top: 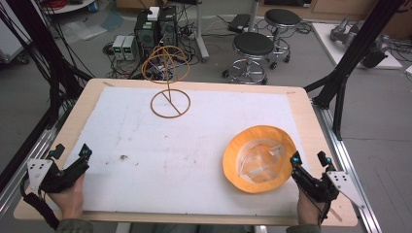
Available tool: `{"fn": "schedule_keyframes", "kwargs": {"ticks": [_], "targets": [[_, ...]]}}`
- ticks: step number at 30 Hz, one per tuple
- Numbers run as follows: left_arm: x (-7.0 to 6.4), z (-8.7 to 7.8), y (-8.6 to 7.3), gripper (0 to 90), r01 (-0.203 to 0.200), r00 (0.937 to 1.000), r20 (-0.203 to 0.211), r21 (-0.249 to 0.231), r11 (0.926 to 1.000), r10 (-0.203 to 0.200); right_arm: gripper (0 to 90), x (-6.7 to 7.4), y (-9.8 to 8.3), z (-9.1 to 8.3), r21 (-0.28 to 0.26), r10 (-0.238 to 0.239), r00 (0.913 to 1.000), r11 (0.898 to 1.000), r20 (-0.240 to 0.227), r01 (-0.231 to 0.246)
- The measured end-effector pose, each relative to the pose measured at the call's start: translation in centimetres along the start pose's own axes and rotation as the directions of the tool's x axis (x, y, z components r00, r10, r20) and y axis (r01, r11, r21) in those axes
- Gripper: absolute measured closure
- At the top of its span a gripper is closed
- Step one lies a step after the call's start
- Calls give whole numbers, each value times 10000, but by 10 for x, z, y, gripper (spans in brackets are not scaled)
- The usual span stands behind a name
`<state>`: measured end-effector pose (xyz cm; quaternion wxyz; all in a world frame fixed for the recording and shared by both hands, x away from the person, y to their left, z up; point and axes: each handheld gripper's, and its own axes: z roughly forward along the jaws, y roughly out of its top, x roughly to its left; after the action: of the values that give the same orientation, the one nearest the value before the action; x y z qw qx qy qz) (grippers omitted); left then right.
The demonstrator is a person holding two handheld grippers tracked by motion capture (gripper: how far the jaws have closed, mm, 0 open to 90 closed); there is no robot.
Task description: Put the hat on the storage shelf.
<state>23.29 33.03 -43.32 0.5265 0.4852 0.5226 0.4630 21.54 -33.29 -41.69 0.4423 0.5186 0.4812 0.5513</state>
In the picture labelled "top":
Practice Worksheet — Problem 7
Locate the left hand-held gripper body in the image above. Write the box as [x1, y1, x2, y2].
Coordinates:
[26, 157, 90, 195]

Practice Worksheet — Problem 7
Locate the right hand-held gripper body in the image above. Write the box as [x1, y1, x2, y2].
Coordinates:
[291, 168, 367, 210]

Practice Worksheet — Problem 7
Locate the orange bucket hat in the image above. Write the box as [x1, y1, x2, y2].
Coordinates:
[222, 124, 298, 195]

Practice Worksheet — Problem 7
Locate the wooden wire hat stand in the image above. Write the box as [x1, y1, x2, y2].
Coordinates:
[141, 45, 192, 119]

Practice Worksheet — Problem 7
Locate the person's left hand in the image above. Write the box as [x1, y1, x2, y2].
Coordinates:
[48, 174, 87, 221]

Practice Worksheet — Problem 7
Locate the person's right hand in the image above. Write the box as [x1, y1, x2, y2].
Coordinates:
[296, 188, 326, 226]

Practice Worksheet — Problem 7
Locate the white table mat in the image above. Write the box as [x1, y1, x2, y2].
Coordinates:
[60, 84, 309, 217]

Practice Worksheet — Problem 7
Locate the grey power supply unit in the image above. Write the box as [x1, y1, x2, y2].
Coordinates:
[112, 34, 126, 61]
[121, 34, 140, 62]

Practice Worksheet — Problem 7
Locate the white platform board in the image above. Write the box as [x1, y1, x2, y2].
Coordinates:
[311, 21, 404, 71]

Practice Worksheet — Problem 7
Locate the grey equipment case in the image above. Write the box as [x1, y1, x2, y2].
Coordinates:
[0, 13, 32, 64]

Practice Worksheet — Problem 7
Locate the large black round stool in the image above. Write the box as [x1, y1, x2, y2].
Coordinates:
[222, 31, 276, 86]

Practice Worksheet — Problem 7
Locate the black computer tower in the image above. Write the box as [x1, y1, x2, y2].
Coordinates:
[133, 11, 160, 50]
[157, 5, 179, 48]

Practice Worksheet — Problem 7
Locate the small black round stool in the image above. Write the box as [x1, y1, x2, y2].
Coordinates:
[263, 8, 302, 64]

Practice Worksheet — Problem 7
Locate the white round table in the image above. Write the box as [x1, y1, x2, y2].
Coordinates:
[41, 0, 97, 16]

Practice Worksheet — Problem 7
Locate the black flat device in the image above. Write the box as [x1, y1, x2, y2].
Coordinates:
[226, 13, 253, 34]

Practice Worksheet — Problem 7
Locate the white box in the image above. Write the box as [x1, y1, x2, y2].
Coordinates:
[146, 6, 161, 22]

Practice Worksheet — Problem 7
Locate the aluminium rail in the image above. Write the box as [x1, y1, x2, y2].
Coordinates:
[0, 106, 74, 221]
[311, 98, 384, 233]

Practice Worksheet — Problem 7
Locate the black cable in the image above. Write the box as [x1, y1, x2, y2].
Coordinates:
[318, 197, 333, 225]

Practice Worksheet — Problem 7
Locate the black wrist strap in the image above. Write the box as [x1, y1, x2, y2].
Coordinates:
[19, 176, 61, 231]

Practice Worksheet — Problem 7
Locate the tangle of floor cables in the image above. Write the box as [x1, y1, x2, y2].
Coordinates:
[102, 3, 208, 82]

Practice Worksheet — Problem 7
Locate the black metal frame stand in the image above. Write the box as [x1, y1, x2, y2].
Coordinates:
[0, 0, 95, 195]
[303, 0, 408, 142]

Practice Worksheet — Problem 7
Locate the grey metal post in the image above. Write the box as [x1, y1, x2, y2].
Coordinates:
[193, 0, 211, 64]

